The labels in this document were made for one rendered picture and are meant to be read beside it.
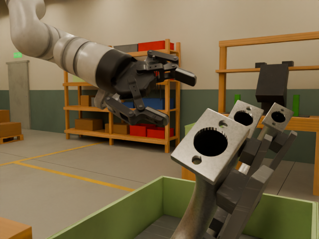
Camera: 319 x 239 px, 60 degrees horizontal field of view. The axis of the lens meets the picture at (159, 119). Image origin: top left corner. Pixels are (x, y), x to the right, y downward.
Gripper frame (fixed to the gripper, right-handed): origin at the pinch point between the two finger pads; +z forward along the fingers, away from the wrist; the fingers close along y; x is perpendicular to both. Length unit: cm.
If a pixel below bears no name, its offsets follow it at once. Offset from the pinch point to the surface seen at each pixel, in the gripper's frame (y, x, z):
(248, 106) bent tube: 1.8, -2.3, 10.4
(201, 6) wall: 433, 284, -186
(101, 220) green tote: -18.9, 25.8, -8.6
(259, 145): -0.1, 3.0, 13.9
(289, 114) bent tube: 12.9, 8.7, 16.5
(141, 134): 207, 453, -202
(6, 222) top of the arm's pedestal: -31, 43, -38
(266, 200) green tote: 6.8, 34.8, 20.9
